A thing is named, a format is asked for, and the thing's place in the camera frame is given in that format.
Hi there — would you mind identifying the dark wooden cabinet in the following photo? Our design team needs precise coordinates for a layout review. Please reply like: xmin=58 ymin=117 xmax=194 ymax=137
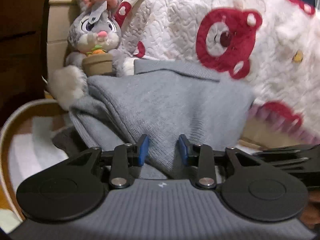
xmin=0 ymin=0 xmax=49 ymax=120

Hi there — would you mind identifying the light green cloth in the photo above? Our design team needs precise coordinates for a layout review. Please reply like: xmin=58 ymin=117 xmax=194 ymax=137
xmin=0 ymin=207 xmax=22 ymax=233

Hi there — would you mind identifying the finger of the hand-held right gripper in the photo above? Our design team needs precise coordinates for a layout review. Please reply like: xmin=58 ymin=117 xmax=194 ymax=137
xmin=270 ymin=156 xmax=320 ymax=178
xmin=252 ymin=144 xmax=320 ymax=159

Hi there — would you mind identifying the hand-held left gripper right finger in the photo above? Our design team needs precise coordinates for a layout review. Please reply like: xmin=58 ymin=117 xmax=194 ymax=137
xmin=177 ymin=134 xmax=259 ymax=189

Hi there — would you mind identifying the grey knit sweater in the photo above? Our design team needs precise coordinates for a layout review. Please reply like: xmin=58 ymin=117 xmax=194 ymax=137
xmin=52 ymin=60 xmax=255 ymax=179

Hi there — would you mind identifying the beige nightstand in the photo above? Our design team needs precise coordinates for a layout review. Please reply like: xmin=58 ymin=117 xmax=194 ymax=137
xmin=46 ymin=0 xmax=83 ymax=100

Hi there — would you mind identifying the white quilt with red bears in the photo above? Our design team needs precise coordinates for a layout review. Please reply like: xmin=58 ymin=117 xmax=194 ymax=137
xmin=110 ymin=0 xmax=320 ymax=143

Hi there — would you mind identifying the grey plush rabbit toy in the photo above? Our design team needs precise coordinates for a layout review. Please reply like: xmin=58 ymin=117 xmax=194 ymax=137
xmin=47 ymin=0 xmax=135 ymax=110

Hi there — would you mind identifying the dark brown folded garment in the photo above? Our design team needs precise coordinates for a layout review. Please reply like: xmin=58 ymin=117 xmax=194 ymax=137
xmin=52 ymin=126 xmax=90 ymax=157

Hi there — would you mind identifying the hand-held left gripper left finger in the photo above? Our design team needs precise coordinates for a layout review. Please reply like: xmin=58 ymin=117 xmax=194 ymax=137
xmin=66 ymin=134 xmax=150 ymax=189

